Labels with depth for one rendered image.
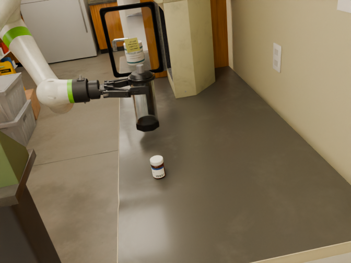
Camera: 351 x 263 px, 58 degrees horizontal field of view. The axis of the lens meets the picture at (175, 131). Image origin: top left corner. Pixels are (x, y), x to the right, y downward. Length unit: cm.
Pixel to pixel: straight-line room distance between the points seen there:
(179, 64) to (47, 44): 528
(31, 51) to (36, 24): 520
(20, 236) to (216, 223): 84
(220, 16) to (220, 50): 20
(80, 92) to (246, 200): 72
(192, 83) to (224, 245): 98
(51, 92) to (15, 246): 65
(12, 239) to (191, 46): 115
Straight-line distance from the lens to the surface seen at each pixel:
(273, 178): 106
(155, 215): 96
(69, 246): 234
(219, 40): 201
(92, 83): 126
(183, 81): 163
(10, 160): 126
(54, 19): 660
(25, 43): 151
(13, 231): 145
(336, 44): 109
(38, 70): 145
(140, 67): 124
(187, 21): 156
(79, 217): 251
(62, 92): 126
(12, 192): 127
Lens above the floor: 160
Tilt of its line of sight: 29 degrees down
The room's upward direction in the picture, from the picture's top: 8 degrees counter-clockwise
